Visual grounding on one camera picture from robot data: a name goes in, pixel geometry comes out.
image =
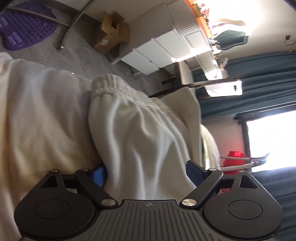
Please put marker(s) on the white knit jacket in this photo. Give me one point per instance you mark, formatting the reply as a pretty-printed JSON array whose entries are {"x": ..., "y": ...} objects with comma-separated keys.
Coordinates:
[{"x": 146, "y": 142}]

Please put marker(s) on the pastel bed duvet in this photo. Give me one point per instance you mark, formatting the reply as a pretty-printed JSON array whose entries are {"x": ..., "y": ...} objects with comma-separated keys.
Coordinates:
[{"x": 44, "y": 126}]

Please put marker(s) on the teal curtain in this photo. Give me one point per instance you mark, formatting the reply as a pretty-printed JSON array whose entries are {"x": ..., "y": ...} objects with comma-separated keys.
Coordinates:
[{"x": 267, "y": 80}]

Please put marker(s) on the orange tray with items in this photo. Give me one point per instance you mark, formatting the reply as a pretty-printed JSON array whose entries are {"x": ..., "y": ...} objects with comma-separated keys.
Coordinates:
[{"x": 200, "y": 17}]

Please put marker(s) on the wavy teal mirror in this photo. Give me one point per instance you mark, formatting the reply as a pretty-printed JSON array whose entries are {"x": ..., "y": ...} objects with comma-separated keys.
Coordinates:
[{"x": 229, "y": 39}]

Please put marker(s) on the window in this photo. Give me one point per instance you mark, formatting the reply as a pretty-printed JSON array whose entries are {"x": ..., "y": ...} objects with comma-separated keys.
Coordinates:
[{"x": 270, "y": 133}]

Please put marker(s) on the dark right curtain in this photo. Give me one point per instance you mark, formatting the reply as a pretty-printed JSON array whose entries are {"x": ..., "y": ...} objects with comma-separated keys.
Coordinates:
[{"x": 280, "y": 183}]

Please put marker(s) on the purple plastic mat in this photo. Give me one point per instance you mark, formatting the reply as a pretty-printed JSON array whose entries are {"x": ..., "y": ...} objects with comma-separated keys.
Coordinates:
[{"x": 20, "y": 30}]

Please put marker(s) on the white black chair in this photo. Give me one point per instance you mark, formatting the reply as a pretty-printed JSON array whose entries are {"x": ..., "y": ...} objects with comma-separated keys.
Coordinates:
[{"x": 214, "y": 88}]

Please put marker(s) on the cardboard box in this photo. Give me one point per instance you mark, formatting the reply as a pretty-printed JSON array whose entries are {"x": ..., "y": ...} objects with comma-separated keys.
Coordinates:
[{"x": 113, "y": 30}]

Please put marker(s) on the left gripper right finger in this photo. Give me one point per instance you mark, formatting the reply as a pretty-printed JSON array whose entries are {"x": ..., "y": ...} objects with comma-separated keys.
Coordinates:
[{"x": 237, "y": 206}]

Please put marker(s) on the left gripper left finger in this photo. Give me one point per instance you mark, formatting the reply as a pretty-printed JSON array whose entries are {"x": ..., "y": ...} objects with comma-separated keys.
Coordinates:
[{"x": 61, "y": 207}]

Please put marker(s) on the white drawer dresser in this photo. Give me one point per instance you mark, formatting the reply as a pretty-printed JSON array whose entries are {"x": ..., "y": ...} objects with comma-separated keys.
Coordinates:
[{"x": 164, "y": 35}]

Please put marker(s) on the red bag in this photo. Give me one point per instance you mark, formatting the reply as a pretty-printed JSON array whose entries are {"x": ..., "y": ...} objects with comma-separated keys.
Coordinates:
[{"x": 231, "y": 162}]

